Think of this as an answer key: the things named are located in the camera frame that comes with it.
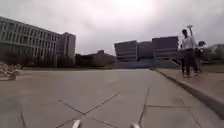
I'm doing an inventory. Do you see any grey stone slab plaza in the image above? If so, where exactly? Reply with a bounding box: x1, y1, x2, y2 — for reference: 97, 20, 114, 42
0, 68, 224, 128

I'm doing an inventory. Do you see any low brown building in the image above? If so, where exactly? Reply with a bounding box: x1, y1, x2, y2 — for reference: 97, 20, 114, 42
74, 49, 117, 68

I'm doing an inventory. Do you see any robot's own part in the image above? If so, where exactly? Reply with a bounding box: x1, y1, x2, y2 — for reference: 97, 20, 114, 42
71, 119, 82, 128
131, 122, 141, 128

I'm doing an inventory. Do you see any raised stone kerb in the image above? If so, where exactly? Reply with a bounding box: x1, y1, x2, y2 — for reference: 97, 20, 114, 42
155, 68, 224, 120

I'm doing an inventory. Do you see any person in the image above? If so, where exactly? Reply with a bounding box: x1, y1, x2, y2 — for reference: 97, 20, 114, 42
179, 24, 203, 79

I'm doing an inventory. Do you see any stone pile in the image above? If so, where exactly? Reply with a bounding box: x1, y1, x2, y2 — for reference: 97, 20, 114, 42
0, 62, 20, 81

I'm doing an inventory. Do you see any dark blocky building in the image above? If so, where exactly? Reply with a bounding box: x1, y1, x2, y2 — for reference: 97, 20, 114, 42
113, 35, 181, 70

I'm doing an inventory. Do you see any long pale building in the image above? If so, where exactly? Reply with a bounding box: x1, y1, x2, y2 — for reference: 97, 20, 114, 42
0, 15, 77, 67

